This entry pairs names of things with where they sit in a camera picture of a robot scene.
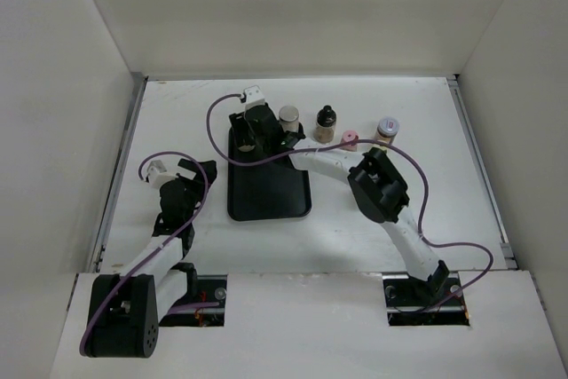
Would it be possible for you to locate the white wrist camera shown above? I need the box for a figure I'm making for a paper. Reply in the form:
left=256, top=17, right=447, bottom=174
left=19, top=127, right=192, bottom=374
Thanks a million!
left=240, top=85, right=266, bottom=111
left=146, top=160, right=175, bottom=189

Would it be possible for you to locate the pink-cap spice bottle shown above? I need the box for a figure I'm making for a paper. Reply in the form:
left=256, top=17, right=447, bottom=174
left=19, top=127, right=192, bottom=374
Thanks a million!
left=341, top=130, right=359, bottom=152

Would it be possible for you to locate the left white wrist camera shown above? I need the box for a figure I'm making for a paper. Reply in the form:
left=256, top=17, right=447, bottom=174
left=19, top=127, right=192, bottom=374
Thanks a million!
left=146, top=160, right=175, bottom=189

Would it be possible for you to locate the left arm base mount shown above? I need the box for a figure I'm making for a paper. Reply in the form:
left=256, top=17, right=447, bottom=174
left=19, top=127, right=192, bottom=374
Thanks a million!
left=159, top=263, right=228, bottom=328

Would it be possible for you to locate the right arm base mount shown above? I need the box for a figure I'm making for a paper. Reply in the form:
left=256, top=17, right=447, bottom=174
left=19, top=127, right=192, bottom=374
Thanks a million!
left=383, top=273, right=469, bottom=327

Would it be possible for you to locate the black knob-cap spice bottle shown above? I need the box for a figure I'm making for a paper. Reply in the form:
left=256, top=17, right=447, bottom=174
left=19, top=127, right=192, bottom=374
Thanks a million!
left=313, top=105, right=336, bottom=144

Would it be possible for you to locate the purple-lid spice jar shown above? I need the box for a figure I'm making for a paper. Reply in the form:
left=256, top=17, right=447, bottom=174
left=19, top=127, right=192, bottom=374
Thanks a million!
left=375, top=116, right=400, bottom=145

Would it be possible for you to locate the tall blue-band spice jar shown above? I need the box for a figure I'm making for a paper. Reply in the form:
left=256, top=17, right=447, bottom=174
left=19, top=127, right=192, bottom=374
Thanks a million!
left=279, top=106, right=299, bottom=132

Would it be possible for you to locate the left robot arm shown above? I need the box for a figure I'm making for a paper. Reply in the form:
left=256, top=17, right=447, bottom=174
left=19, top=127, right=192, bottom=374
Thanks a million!
left=79, top=153, right=221, bottom=358

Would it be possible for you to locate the black plastic tray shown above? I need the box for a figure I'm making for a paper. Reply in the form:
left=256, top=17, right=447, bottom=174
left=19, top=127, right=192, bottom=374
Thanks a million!
left=226, top=121, right=312, bottom=223

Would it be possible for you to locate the black grinder-cap spice bottle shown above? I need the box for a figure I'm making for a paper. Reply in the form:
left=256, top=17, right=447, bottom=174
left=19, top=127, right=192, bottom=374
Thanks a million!
left=234, top=133, right=256, bottom=153

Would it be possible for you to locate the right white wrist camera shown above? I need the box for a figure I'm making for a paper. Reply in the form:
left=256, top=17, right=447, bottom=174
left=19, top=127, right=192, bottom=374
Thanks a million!
left=240, top=85, right=266, bottom=111

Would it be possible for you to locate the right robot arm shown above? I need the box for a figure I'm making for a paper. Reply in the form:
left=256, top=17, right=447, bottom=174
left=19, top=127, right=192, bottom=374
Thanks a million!
left=228, top=104, right=449, bottom=304

